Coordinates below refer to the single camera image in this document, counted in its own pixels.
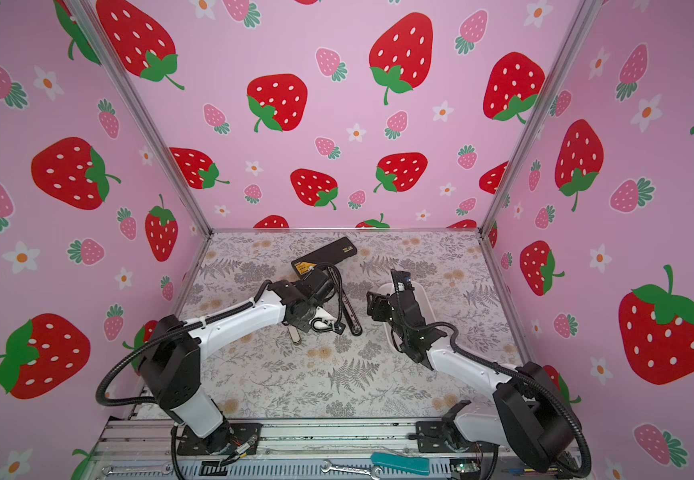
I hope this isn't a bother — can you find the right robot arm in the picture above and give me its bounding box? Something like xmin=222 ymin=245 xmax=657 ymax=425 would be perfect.
xmin=366 ymin=270 xmax=582 ymax=475

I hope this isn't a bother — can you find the green circuit board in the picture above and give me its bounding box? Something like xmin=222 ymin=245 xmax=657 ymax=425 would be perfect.
xmin=450 ymin=459 xmax=481 ymax=480

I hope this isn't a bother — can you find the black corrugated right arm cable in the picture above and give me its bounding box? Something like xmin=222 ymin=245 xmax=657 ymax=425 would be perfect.
xmin=436 ymin=326 xmax=593 ymax=480

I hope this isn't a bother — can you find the white plastic tray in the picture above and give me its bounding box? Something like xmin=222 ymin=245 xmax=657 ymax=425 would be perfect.
xmin=389 ymin=281 xmax=447 ymax=363

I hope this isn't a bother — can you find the staple strip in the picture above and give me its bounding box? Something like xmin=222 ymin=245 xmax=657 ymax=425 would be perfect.
xmin=288 ymin=325 xmax=301 ymax=345

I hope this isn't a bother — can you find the teal handled tool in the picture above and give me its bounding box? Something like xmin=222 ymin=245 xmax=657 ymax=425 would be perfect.
xmin=370 ymin=452 xmax=431 ymax=476

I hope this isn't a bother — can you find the silver wrench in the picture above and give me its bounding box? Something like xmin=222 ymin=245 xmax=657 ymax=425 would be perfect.
xmin=321 ymin=460 xmax=382 ymax=480

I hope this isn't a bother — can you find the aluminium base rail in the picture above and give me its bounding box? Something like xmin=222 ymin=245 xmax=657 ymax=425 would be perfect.
xmin=73 ymin=418 xmax=566 ymax=479

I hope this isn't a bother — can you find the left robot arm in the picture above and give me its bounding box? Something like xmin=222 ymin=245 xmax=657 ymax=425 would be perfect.
xmin=138 ymin=267 xmax=345 ymax=454

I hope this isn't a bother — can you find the black stapler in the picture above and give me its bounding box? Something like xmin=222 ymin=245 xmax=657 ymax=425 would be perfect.
xmin=291 ymin=237 xmax=363 ymax=336

